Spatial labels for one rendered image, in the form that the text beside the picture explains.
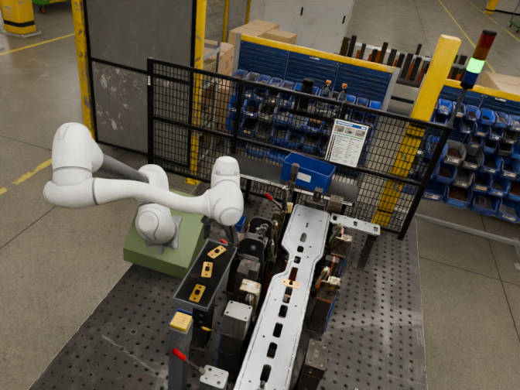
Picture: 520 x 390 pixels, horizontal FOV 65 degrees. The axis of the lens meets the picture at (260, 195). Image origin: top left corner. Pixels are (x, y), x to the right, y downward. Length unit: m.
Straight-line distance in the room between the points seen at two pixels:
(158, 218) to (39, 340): 1.34
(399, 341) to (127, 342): 1.35
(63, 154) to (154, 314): 0.93
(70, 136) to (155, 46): 2.46
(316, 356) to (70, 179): 1.12
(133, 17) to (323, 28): 4.98
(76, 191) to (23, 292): 1.85
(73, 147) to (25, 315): 1.79
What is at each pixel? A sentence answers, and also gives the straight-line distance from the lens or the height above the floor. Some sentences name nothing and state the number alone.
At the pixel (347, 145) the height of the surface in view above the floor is 1.29.
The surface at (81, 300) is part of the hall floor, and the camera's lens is 3.21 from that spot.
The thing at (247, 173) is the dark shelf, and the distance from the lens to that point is 2.60.
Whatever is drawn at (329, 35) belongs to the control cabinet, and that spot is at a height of 0.78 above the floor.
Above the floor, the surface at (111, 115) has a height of 0.51.
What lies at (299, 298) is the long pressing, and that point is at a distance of 1.89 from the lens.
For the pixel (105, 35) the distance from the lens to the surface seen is 4.28.
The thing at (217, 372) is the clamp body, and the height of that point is 1.06.
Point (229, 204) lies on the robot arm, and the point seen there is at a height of 1.57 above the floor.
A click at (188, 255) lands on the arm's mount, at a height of 0.84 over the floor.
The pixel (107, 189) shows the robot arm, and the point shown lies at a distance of 1.57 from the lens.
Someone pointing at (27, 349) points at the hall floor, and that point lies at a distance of 3.03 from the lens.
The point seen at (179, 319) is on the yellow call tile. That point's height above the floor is 1.16.
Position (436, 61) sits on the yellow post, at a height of 1.88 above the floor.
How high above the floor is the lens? 2.36
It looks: 33 degrees down
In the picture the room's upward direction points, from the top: 10 degrees clockwise
